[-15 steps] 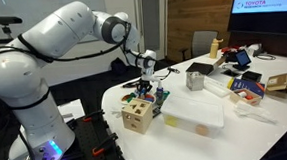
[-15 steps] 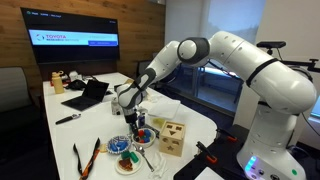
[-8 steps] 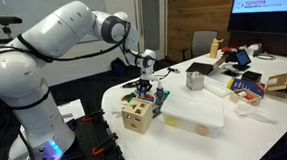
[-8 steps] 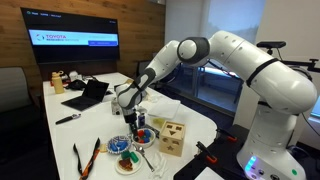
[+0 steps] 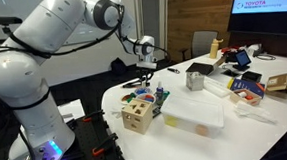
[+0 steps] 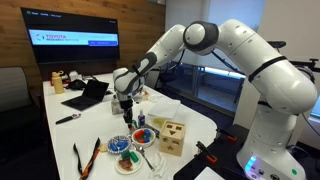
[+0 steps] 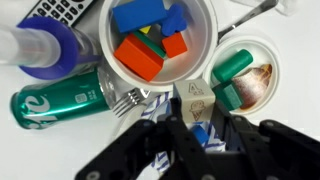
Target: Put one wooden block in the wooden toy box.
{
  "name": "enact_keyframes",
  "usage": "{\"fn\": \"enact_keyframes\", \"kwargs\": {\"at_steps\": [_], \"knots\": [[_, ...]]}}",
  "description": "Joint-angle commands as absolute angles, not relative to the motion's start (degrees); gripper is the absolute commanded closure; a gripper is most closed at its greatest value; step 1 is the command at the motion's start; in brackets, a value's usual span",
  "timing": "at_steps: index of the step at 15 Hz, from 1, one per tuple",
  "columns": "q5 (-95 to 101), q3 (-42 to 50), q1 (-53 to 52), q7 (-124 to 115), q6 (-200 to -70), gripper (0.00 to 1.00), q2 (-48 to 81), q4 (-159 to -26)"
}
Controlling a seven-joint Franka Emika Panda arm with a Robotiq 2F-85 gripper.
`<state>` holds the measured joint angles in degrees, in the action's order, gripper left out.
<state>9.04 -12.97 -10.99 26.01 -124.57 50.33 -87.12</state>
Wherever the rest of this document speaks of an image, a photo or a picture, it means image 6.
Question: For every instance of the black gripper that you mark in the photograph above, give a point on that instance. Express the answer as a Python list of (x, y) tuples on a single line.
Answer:
[(126, 106)]

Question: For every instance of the small red wooden block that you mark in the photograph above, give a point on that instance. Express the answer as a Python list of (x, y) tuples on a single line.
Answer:
[(132, 128)]

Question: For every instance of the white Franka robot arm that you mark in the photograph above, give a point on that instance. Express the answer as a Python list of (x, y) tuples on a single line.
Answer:
[(266, 100)]

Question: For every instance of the wooden shape sorter toy box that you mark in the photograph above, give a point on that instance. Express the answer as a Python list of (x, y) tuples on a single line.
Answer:
[(172, 137)]

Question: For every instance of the small blue pump bottle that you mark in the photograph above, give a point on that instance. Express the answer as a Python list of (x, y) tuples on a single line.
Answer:
[(141, 118)]

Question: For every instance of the white bowl with colourful blocks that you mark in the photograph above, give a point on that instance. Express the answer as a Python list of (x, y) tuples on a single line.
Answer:
[(143, 137)]

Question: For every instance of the blue patterned bowl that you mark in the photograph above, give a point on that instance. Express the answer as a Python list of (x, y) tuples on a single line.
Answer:
[(118, 144)]

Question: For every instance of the metal spoon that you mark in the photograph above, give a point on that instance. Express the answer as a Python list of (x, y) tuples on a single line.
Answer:
[(144, 155)]

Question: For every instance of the clear plastic lidded container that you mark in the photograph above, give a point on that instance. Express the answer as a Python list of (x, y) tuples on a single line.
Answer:
[(165, 108)]

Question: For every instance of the white plate with blocks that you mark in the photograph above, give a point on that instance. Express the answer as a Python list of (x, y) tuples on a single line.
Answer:
[(129, 161)]

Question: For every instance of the black laptop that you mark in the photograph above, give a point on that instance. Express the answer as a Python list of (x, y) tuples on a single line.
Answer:
[(87, 95)]

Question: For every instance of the white crumpled tissue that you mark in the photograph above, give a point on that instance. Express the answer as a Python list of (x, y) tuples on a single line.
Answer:
[(159, 165)]

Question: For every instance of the black orange tongs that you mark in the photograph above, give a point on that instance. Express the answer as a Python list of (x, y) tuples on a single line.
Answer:
[(87, 156)]

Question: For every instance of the black marker pen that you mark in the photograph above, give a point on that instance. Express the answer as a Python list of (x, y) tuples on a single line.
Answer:
[(68, 118)]

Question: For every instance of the yellow water bottle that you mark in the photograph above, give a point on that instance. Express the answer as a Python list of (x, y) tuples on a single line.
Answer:
[(57, 82)]

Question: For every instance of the black orange clamp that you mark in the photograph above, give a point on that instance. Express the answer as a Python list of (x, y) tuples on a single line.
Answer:
[(206, 152), (226, 134)]

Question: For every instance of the grey office chair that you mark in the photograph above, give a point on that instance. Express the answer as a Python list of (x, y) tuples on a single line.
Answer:
[(15, 91)]

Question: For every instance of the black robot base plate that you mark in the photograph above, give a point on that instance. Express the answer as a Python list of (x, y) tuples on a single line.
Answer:
[(216, 156)]

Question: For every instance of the wall monitor with Toyota logo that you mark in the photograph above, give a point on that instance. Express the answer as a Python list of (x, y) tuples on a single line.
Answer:
[(71, 35)]

